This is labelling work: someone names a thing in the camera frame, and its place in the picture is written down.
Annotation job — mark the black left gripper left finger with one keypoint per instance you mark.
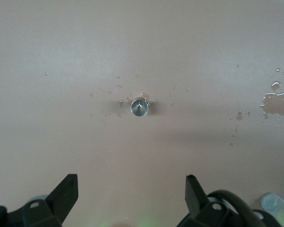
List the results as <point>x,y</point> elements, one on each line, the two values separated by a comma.
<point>61,196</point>

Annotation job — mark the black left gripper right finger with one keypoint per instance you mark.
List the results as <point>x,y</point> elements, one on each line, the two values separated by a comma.
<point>194,196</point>

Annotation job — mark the steel double cone jigger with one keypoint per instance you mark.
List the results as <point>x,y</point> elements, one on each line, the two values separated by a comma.
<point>139,108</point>

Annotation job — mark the green bottle with clear base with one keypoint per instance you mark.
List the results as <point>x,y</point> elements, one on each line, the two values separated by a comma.
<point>273,202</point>

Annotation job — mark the brown table mat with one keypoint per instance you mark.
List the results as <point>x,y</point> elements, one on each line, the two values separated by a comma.
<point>61,71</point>

